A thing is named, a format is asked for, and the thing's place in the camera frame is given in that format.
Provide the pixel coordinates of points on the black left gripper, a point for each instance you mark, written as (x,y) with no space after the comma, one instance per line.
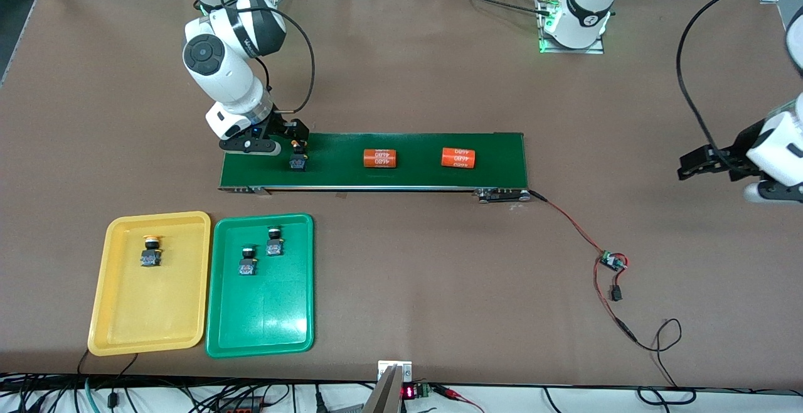
(721,159)

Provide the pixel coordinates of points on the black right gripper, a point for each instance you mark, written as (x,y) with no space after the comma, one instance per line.
(290,130)

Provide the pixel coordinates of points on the yellow push button switch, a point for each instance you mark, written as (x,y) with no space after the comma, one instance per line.
(150,258)
(298,163)

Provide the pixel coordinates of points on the green push button switch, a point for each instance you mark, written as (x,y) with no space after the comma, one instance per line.
(274,248)
(247,268)

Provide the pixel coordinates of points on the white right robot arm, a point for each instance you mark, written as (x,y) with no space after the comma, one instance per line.
(226,68)

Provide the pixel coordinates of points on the small green circuit board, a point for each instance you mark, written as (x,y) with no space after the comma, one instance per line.
(610,260)

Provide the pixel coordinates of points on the green plastic tray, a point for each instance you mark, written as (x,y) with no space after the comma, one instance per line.
(270,319)

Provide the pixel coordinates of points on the green conveyor belt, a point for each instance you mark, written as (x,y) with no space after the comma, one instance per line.
(495,162)

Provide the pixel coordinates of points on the yellow plastic tray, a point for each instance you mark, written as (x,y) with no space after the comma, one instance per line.
(150,312)

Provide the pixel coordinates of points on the black red power strip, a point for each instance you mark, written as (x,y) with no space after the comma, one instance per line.
(238,408)

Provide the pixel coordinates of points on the red digit display module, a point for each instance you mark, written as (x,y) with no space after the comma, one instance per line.
(409,392)

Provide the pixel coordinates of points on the red clip lead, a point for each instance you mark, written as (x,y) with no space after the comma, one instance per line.
(452,393)

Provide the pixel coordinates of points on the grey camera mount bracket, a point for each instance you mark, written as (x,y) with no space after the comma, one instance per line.
(386,394)

